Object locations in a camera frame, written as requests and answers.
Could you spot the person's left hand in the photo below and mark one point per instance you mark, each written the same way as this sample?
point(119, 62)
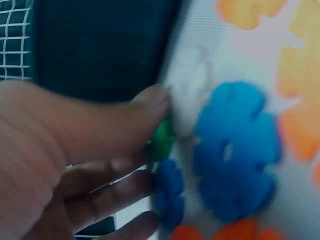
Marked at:
point(27, 155)

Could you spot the person's left thumb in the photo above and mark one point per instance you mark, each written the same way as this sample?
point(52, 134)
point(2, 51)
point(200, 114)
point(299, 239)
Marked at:
point(107, 130)

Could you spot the green plastic disc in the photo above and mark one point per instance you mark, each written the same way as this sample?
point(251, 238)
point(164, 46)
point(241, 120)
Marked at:
point(162, 140)

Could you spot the blue notched plastic disc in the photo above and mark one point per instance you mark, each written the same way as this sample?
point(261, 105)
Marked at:
point(170, 195)
point(232, 185)

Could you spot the orange notched plastic disc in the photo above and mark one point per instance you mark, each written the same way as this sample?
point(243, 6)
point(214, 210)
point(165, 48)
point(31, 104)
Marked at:
point(305, 75)
point(237, 231)
point(245, 12)

